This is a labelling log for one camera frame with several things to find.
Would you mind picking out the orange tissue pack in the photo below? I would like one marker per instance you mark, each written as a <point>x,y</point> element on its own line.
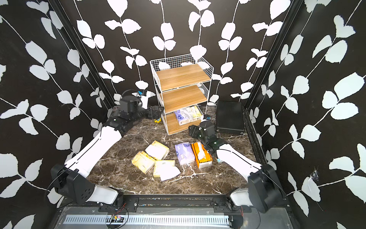
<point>202,157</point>

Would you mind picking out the purple white tissue pack bottom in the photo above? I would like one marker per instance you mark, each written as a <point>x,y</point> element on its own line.
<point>183,116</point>

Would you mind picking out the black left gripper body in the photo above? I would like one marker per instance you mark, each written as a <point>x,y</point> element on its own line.
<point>156,116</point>

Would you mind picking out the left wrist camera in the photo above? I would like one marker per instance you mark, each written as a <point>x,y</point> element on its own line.
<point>144,98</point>

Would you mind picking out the yellow green tissue pack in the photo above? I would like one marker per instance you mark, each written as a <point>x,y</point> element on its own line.
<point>196,113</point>
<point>165,170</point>

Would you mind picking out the yellow green tissue pack bottom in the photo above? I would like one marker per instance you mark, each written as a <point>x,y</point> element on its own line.
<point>196,113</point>

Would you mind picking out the white wire wooden shelf rack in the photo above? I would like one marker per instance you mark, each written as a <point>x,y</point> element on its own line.
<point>180,82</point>

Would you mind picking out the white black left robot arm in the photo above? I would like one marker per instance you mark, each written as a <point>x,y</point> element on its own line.
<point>70,179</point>

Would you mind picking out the white slotted cable duct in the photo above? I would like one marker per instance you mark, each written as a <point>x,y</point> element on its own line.
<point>165,220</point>

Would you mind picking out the beige tissue pack bottom shelf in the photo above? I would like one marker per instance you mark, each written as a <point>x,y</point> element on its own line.
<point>157,150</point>

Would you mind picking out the small circuit board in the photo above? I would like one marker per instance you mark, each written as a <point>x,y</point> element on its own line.
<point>117,219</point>

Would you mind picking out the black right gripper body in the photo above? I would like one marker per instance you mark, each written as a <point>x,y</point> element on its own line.
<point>195,131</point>

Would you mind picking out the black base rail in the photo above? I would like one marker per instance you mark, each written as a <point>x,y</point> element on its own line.
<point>220,203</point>

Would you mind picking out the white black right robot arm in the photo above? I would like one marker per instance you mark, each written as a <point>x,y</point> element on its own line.
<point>263,189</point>

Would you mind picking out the pale yellow tissue pack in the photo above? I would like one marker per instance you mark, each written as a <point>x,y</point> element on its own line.
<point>143,161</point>

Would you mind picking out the black hard case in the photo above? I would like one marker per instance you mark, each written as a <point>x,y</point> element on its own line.
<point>229,118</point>

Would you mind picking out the purple cartoon tissue pack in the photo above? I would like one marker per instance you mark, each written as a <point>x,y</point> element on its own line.
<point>184,153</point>

